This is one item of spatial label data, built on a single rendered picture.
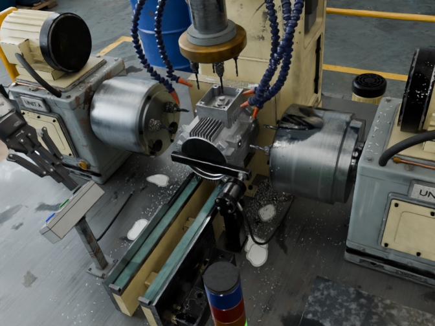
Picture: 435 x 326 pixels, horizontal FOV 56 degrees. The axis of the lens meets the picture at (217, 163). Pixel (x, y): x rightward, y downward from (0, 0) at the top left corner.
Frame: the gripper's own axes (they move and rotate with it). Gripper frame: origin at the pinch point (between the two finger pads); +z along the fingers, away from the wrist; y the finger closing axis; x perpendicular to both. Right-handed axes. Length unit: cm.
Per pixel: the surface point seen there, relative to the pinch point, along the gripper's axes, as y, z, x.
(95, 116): 26.2, -7.1, 9.2
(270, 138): 47, 35, -21
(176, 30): 188, -19, 101
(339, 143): 31, 37, -51
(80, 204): -3.8, 7.2, -3.5
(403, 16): 248, 77, -8
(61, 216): -9.3, 5.9, -3.5
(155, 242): 1.7, 28.6, -5.5
